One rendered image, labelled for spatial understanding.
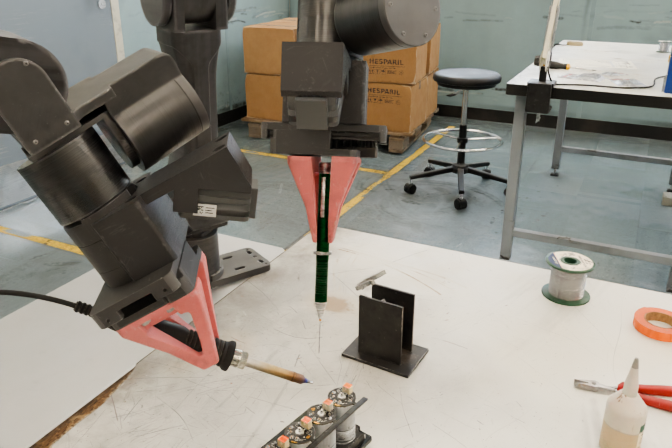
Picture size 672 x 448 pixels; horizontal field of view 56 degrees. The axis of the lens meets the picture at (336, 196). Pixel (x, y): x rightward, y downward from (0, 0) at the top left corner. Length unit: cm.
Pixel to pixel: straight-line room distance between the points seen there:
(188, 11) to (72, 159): 33
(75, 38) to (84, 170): 325
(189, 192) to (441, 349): 41
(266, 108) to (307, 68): 387
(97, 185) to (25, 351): 40
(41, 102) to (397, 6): 24
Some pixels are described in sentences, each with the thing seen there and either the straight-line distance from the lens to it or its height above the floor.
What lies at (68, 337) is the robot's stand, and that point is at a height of 75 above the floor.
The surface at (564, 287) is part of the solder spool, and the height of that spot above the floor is 77.
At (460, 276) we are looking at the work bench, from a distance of 91.
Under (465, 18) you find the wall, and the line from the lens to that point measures 491.
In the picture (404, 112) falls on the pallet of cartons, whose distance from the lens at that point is 395.
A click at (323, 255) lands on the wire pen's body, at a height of 94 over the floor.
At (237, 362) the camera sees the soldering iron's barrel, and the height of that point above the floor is 87.
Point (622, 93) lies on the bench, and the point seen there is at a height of 75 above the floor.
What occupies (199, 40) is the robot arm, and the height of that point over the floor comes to 108.
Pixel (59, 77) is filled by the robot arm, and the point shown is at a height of 110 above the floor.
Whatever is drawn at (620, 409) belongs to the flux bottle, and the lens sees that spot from 63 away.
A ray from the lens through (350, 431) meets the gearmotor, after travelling 59.
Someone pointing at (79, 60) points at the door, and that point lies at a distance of 371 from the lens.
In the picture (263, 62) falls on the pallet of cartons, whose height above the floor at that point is 52.
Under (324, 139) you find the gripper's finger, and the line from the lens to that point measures 50.
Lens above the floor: 117
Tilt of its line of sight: 21 degrees down
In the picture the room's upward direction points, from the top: straight up
